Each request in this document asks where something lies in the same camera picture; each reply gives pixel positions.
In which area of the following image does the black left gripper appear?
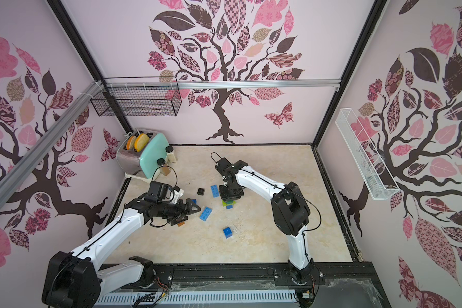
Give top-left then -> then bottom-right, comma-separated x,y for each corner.
157,198 -> 200,226

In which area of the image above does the lime green lego brick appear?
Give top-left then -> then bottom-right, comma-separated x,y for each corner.
222,200 -> 236,207

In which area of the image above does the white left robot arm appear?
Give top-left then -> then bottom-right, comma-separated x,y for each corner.
42,181 -> 201,307

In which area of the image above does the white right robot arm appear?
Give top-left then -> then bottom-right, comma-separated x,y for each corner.
215,158 -> 314,285

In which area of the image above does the light blue long lego brick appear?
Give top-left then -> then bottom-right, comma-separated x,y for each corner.
199,207 -> 213,222

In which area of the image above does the blue small lego brick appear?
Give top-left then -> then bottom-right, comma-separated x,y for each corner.
223,227 -> 233,239

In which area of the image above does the brown spice jar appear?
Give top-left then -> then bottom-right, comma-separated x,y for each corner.
157,158 -> 171,176

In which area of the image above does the pale spice jar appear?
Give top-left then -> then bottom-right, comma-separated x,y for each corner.
165,146 -> 177,163

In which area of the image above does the mint green toaster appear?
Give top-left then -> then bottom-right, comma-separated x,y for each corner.
115,129 -> 169,183

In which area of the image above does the white cable duct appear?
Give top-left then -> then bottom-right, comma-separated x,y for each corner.
94,290 -> 297,307

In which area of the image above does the black wire basket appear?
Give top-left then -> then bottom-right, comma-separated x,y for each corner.
91,75 -> 182,117

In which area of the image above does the aluminium rail back wall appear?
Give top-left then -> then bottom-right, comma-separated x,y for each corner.
107,79 -> 341,90

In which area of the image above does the aluminium rail wall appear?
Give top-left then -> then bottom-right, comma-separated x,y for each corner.
107,79 -> 341,90
0,81 -> 101,209

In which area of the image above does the white wire shelf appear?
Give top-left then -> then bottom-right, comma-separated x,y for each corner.
335,108 -> 400,200

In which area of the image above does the aluminium rail left wall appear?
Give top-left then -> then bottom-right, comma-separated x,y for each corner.
0,81 -> 101,209

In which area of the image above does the black corner frame post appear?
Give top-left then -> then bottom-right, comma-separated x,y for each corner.
311,0 -> 388,150

